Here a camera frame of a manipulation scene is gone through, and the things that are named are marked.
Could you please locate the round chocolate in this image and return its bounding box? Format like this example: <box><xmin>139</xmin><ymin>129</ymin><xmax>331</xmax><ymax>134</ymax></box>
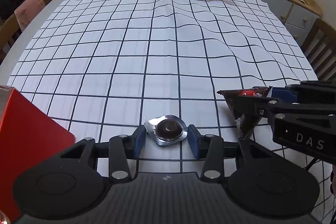
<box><xmin>144</xmin><ymin>115</ymin><xmax>187</xmax><ymax>146</ymax></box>

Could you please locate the dark brown chocolate packet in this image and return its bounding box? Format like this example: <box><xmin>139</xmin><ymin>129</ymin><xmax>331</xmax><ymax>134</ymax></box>
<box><xmin>217</xmin><ymin>86</ymin><xmax>272</xmax><ymax>139</ymax></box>

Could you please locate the wooden chair right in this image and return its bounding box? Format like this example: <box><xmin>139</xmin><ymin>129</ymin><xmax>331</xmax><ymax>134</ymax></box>
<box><xmin>301</xmin><ymin>19</ymin><xmax>335</xmax><ymax>81</ymax></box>

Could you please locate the wooden chair with pink cloth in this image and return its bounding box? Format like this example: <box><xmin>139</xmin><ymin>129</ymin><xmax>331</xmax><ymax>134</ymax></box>
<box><xmin>1</xmin><ymin>0</ymin><xmax>52</xmax><ymax>63</ymax></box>

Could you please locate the wooden sideboard cabinet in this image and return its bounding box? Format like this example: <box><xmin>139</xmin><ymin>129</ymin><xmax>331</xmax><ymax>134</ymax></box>
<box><xmin>262</xmin><ymin>0</ymin><xmax>322</xmax><ymax>46</ymax></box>

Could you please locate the red white cardboard box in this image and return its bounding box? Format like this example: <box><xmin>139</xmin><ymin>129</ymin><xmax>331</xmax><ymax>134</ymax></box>
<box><xmin>1</xmin><ymin>86</ymin><xmax>75</xmax><ymax>222</ymax></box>

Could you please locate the white grid tablecloth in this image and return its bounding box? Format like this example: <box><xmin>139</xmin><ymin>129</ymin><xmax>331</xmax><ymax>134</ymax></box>
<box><xmin>1</xmin><ymin>0</ymin><xmax>335</xmax><ymax>223</ymax></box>

